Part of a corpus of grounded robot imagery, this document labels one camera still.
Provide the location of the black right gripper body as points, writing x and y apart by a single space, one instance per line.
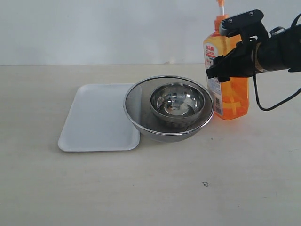
249 63

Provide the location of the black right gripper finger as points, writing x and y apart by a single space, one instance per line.
227 66
247 24

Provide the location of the orange dish soap pump bottle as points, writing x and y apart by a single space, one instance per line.
231 98

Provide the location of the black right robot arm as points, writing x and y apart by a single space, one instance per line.
259 51

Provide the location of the small stainless steel bowl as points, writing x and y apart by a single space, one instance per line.
177 105

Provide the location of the steel mesh strainer bowl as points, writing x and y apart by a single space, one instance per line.
137 109

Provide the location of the white rectangular plastic tray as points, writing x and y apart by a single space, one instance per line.
96 121

